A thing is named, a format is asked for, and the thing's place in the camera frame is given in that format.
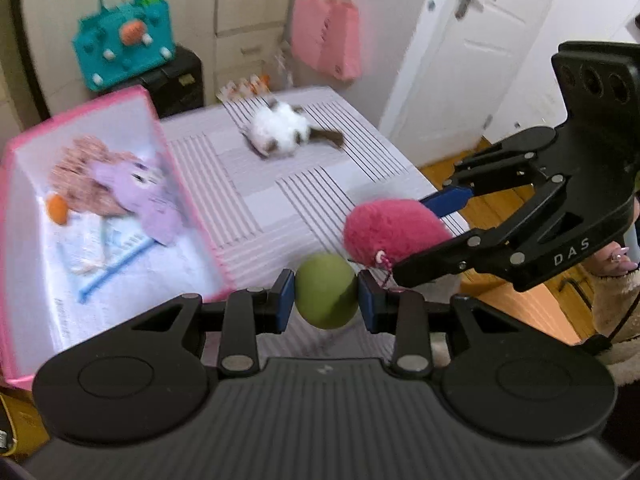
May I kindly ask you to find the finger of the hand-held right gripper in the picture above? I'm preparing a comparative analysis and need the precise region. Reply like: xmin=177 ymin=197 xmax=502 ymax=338
xmin=419 ymin=126 xmax=558 ymax=219
xmin=391 ymin=176 xmax=574 ymax=290

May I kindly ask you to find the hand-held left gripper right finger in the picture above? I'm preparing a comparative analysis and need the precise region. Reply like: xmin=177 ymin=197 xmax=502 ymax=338
xmin=356 ymin=270 xmax=524 ymax=379

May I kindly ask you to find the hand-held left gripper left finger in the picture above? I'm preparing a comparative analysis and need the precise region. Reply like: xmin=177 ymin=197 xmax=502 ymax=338
xmin=131 ymin=268 xmax=296 ymax=379

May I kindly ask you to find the green soft ball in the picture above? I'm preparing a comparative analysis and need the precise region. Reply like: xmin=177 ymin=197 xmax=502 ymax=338
xmin=295 ymin=253 xmax=359 ymax=331

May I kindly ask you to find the pink fuzzy plush toy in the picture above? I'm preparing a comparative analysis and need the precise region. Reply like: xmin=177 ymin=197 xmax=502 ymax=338
xmin=342 ymin=198 xmax=453 ymax=291

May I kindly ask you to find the pink cardboard box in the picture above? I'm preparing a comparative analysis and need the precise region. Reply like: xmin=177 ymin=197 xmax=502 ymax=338
xmin=0 ymin=85 xmax=236 ymax=391

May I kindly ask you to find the purple plush toy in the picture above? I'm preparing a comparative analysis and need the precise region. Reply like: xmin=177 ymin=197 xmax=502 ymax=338
xmin=92 ymin=155 xmax=188 ymax=248

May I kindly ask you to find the orange soft ball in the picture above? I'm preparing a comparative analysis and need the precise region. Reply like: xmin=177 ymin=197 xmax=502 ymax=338
xmin=46 ymin=194 xmax=71 ymax=226

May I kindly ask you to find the person's right hand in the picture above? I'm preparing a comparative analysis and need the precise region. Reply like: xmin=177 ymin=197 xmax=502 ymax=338
xmin=597 ymin=244 xmax=640 ymax=277

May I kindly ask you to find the striped bed sheet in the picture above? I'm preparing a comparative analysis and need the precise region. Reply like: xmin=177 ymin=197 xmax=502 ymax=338
xmin=160 ymin=85 xmax=468 ymax=358

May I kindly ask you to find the white door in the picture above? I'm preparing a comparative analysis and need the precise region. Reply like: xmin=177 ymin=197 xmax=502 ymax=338
xmin=377 ymin=0 xmax=571 ymax=161

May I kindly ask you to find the white brown plush toy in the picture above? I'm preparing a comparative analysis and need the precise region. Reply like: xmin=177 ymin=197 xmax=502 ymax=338
xmin=243 ymin=100 xmax=346 ymax=160

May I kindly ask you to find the blue printed paper sheet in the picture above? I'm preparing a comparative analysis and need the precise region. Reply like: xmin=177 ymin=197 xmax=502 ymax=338
xmin=50 ymin=240 xmax=163 ymax=343

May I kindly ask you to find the pink hanging bag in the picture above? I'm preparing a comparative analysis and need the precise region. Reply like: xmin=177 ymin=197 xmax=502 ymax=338
xmin=290 ymin=0 xmax=363 ymax=81

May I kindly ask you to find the row of snack packets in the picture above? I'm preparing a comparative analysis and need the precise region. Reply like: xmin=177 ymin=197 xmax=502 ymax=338
xmin=217 ymin=74 xmax=271 ymax=103

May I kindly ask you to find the black suitcase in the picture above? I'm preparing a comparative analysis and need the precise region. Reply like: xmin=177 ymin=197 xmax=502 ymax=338
xmin=127 ymin=45 xmax=205 ymax=121

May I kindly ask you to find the beige wardrobe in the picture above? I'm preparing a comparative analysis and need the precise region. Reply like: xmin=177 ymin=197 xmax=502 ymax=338
xmin=10 ymin=0 xmax=301 ymax=111

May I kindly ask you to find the yellow bag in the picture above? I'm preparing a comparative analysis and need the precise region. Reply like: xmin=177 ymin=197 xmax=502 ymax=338
xmin=0 ymin=392 xmax=51 ymax=461

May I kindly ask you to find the teal felt handbag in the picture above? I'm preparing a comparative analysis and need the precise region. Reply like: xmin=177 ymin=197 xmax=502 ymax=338
xmin=71 ymin=0 xmax=177 ymax=93

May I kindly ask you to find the black cable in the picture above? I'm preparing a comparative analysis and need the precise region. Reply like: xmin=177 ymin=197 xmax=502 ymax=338
xmin=557 ymin=275 xmax=640 ymax=357

